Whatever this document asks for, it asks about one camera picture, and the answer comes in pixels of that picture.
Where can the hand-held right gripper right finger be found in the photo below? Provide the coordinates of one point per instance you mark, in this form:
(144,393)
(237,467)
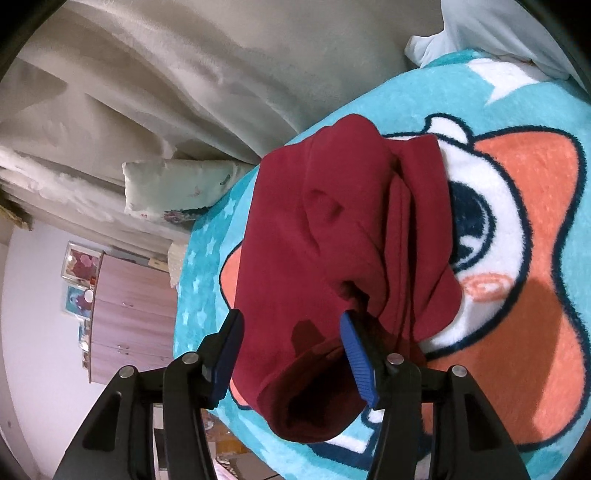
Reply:
(358,355)

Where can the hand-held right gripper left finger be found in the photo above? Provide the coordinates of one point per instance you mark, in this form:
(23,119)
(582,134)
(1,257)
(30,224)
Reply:
(225,355)

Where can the dark red sweater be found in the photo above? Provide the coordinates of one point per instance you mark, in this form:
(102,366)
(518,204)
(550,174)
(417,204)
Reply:
(351,258)

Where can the pink wooden wardrobe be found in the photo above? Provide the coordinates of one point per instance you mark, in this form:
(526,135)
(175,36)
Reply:
(129,314)

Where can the framed picture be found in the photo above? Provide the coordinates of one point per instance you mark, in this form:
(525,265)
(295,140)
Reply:
(81,267)
(77,302)

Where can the floral printed pillow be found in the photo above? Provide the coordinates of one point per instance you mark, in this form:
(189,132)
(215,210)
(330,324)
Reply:
(184,189)

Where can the teal cartoon printed blanket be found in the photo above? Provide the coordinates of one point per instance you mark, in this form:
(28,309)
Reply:
(508,230)

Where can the beige curtain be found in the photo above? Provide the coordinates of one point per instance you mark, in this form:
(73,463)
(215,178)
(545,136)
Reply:
(207,92)

